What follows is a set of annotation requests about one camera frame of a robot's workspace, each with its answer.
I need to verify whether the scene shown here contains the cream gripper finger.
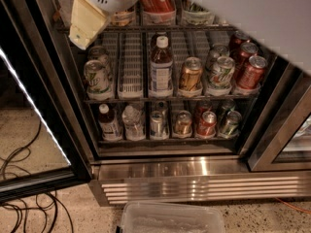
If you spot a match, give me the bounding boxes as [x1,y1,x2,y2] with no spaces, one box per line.
[69,0,109,50]

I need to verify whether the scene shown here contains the orange gold soda can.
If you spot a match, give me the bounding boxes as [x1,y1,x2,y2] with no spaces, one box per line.
[111,7,136,26]

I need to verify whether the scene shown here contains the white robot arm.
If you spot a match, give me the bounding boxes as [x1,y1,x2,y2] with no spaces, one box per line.
[69,0,311,75]

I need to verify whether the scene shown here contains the rear 7up can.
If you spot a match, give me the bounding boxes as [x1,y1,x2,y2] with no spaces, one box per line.
[87,46,110,69]

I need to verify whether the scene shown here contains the green white 7up can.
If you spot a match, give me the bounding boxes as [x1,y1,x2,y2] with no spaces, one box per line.
[84,60,111,100]

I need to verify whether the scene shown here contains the green striped can top shelf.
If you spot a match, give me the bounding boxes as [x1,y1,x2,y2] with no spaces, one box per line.
[182,0,215,25]

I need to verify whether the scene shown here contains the gold can middle shelf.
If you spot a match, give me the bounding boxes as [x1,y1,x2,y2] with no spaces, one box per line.
[178,57,203,97]

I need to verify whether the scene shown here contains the gold can shelf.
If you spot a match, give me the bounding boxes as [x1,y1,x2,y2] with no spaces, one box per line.
[178,57,203,97]
[174,111,192,138]

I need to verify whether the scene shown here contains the small tea bottle bottom shelf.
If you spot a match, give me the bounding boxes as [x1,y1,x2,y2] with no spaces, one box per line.
[98,104,122,141]

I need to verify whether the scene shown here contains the rear white diet can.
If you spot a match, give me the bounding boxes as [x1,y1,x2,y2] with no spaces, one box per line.
[205,44,229,70]

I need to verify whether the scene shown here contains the water bottle bottom shelf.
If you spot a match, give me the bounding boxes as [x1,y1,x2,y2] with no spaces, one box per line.
[121,105,145,141]

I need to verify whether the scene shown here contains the silver can bottom shelf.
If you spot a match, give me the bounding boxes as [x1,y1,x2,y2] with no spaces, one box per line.
[150,111,169,140]

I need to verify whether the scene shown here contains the white green diet can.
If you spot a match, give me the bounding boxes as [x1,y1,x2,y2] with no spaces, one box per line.
[207,56,235,96]

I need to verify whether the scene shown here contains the red can rear right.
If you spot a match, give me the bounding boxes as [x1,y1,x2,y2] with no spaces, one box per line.
[228,30,251,50]

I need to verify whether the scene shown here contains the gold can bottom shelf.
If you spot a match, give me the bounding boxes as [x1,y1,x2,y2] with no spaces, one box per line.
[174,111,192,138]

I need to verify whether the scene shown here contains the open fridge glass door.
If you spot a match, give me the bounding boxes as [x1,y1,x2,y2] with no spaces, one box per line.
[0,0,91,204]

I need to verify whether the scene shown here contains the red can middle right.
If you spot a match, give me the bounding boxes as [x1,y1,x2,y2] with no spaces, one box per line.
[234,42,259,69]

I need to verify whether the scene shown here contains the red can bottom shelf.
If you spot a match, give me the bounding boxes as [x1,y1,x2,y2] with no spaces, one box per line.
[196,111,217,139]

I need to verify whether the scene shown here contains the red can front right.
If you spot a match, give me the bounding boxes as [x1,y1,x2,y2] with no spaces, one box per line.
[236,55,267,90]

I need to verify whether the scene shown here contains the stainless fridge bottom grille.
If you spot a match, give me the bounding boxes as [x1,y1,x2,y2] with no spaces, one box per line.
[89,171,311,206]

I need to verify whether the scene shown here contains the brown tea bottle white cap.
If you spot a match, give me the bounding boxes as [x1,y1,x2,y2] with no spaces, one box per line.
[150,35,173,97]

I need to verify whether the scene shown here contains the clear plastic bin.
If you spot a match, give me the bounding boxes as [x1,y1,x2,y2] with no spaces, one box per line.
[116,201,225,233]

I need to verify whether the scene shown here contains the black cables on floor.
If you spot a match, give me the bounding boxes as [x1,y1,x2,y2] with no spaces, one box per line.
[0,119,75,233]

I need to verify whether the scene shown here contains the right fridge door frame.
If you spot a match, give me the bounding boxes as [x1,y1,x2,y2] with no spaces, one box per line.
[248,75,311,172]

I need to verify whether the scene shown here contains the orange cable on floor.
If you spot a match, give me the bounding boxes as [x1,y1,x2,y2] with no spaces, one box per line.
[275,197,311,216]

